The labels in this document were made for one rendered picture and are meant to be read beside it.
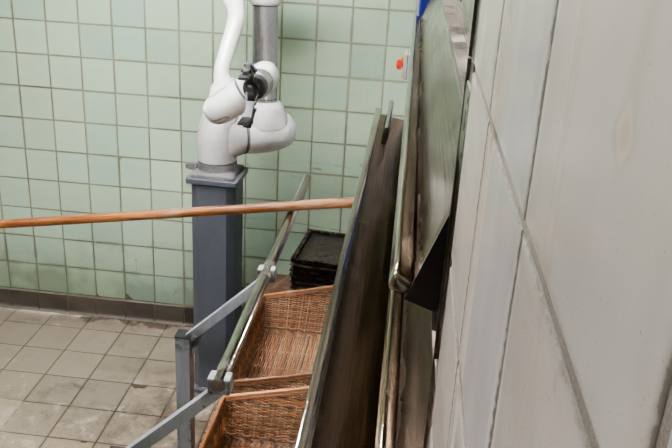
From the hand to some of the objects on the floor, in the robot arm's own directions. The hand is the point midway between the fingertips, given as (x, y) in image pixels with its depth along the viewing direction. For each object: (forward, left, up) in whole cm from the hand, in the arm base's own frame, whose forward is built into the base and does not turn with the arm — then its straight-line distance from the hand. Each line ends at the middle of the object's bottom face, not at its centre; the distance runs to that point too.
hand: (243, 101), depth 225 cm
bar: (-36, -4, -148) cm, 153 cm away
